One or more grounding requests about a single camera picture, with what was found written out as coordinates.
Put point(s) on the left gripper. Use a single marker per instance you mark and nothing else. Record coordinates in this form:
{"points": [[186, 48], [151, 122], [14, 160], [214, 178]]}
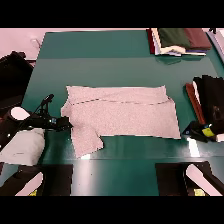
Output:
{"points": [[61, 123]]}

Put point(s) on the pale pink T-shirt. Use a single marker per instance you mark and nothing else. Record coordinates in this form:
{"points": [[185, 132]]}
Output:
{"points": [[126, 113]]}

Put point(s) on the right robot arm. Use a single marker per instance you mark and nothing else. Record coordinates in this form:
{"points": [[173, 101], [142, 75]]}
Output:
{"points": [[200, 175]]}

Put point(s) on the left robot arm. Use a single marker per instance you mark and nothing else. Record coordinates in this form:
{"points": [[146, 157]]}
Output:
{"points": [[22, 146]]}

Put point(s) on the red garment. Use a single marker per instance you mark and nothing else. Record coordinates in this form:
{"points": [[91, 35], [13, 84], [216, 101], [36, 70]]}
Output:
{"points": [[150, 41]]}

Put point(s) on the red-brown garment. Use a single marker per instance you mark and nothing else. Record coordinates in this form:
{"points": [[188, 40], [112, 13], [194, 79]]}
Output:
{"points": [[196, 106]]}

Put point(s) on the dark green garment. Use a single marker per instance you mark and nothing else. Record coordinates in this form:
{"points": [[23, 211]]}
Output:
{"points": [[173, 36]]}

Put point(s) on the black garment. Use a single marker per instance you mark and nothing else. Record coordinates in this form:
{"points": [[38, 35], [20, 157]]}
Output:
{"points": [[210, 96]]}

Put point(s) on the maroon garment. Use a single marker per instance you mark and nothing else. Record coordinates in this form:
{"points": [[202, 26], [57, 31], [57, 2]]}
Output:
{"points": [[198, 38]]}

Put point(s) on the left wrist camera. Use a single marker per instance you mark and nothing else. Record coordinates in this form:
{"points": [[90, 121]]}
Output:
{"points": [[47, 99]]}

